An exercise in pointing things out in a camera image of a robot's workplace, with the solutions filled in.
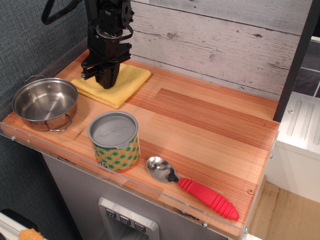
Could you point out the dark right vertical post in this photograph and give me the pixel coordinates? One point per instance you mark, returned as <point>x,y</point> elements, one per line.
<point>297,61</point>

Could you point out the silver dispenser button panel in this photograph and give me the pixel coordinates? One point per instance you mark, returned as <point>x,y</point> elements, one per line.
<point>122,223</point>

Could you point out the grey toy fridge cabinet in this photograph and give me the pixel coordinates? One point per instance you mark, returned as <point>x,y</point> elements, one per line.
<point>81,192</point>

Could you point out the spoon with red handle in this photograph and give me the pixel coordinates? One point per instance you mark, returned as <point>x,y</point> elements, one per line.
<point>164,172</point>

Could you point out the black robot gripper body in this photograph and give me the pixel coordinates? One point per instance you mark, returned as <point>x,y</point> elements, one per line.
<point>113,26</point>

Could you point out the green orange toy can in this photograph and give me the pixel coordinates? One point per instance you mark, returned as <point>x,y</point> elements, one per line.
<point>115,140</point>

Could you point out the white toy sink unit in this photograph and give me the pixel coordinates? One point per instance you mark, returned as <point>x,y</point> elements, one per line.
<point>294,162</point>

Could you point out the stainless steel pot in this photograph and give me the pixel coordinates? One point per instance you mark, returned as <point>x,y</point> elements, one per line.
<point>46,103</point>

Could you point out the orange object bottom left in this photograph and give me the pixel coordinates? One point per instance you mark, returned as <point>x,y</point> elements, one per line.
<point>30,234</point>

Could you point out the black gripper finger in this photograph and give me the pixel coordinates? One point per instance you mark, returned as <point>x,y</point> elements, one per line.
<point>88,74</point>
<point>107,75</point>

